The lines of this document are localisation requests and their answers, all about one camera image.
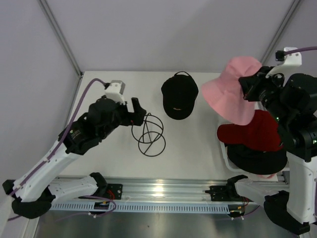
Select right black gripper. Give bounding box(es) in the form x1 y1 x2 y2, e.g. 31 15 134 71
237 65 290 123

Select pink bucket hat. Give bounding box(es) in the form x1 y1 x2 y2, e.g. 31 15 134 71
201 56 262 125

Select black wire hat stand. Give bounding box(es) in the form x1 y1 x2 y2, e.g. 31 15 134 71
131 113 166 158

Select black baseball cap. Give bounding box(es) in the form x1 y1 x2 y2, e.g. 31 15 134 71
161 71 199 120

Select red baseball cap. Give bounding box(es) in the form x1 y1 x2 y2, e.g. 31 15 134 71
217 110 283 152

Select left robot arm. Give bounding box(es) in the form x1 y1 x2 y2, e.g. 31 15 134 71
2 97 147 219

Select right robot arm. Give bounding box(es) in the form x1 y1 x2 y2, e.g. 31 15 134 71
225 66 317 235

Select black hat in basket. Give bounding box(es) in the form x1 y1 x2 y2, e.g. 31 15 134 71
226 144 288 175

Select white plastic basket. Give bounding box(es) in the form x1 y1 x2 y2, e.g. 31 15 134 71
220 142 242 173

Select light pink hat in basket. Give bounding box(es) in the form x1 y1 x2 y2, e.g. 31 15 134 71
257 174 276 179

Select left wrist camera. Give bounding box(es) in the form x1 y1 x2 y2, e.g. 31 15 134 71
105 80 126 105

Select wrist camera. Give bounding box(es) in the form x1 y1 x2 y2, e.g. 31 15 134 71
265 47 302 78
105 80 126 105

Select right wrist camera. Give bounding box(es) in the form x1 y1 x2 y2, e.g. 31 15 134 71
265 47 302 78

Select aluminium mounting rail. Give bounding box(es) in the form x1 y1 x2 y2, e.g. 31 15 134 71
55 177 290 205

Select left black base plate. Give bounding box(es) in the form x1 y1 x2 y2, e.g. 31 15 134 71
101 183 123 200

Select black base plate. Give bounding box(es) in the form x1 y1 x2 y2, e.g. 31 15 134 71
205 185 241 202
101 183 123 200

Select right frame post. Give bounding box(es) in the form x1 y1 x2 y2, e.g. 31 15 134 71
260 0 305 64

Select frame post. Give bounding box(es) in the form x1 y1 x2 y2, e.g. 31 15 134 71
260 0 305 64
38 0 83 78

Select white slotted cable duct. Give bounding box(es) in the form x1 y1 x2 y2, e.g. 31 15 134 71
51 201 230 214

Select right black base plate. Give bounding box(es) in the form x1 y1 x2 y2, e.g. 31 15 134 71
205 185 241 202

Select left frame post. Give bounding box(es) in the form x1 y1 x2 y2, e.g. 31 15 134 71
38 0 83 78

